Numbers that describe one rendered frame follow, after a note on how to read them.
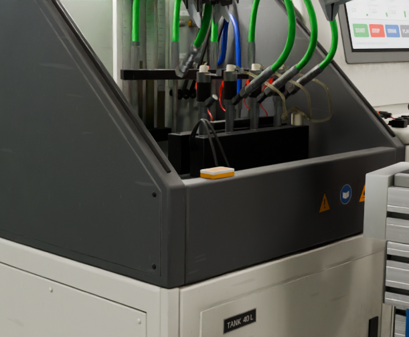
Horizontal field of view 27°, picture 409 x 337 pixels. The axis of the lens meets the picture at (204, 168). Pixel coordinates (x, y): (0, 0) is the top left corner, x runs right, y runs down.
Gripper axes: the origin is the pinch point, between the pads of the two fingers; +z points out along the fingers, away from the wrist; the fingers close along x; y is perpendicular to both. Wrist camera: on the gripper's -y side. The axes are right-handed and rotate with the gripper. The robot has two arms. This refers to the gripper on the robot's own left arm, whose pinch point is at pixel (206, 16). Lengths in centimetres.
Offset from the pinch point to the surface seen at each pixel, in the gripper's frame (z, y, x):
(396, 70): 59, -25, 58
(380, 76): 55, -21, 51
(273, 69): 18.3, -0.2, 13.4
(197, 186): 3.9, 31.4, -10.8
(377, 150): 32.1, 15.0, 30.9
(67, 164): 11.2, 15.8, -29.4
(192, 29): 41, -37, 7
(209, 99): 22.6, 0.0, 0.3
